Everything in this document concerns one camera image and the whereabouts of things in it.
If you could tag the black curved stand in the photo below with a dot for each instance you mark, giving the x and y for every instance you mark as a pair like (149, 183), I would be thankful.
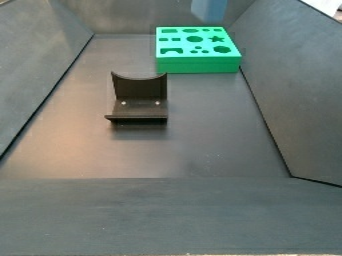
(141, 98)

